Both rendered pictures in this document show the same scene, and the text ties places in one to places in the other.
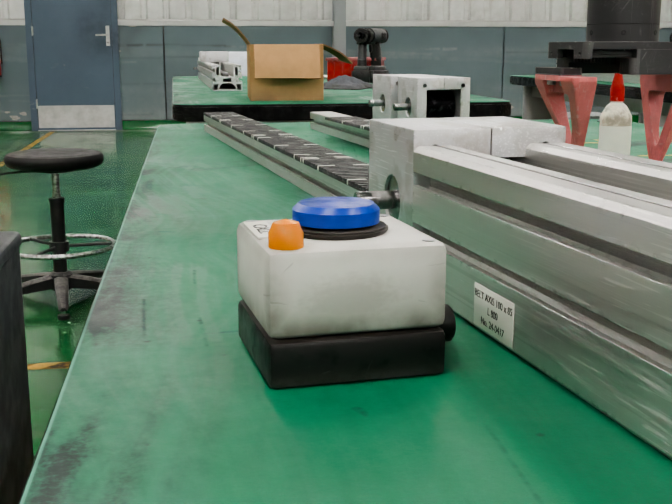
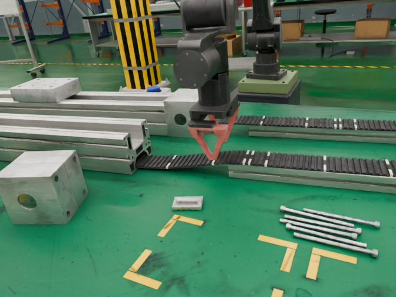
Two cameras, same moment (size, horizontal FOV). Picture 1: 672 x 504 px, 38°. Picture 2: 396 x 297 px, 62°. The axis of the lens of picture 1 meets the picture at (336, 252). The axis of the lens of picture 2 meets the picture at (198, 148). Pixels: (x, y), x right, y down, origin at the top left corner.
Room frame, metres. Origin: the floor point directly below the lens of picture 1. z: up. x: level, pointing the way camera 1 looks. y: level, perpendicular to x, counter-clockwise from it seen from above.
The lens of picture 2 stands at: (1.12, -0.70, 1.12)
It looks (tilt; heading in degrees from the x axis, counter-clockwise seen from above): 26 degrees down; 127
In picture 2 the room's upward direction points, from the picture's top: 6 degrees counter-clockwise
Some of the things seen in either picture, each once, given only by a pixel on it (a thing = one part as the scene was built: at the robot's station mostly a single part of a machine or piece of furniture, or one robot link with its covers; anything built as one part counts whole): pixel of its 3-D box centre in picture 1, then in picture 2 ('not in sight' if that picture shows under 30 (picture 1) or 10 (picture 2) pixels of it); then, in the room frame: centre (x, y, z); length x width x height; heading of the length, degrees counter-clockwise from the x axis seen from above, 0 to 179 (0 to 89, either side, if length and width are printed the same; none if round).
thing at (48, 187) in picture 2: not in sight; (48, 182); (0.60, -0.46, 0.83); 0.11 x 0.10 x 0.10; 118
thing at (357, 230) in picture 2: not in sight; (321, 223); (1.03, -0.30, 0.78); 0.11 x 0.01 x 0.01; 8
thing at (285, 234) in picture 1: (285, 232); not in sight; (0.40, 0.02, 0.85); 0.02 x 0.02 x 0.01
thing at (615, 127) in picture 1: (615, 118); not in sight; (1.17, -0.33, 0.84); 0.04 x 0.04 x 0.12
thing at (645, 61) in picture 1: (644, 106); (213, 134); (0.82, -0.26, 0.87); 0.07 x 0.07 x 0.09; 16
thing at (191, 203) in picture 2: not in sight; (187, 203); (0.82, -0.35, 0.78); 0.05 x 0.03 x 0.01; 28
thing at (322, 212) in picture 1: (336, 222); (153, 90); (0.44, 0.00, 0.84); 0.04 x 0.04 x 0.02
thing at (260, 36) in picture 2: not in sight; (266, 41); (0.67, 0.32, 0.93); 0.09 x 0.05 x 0.10; 105
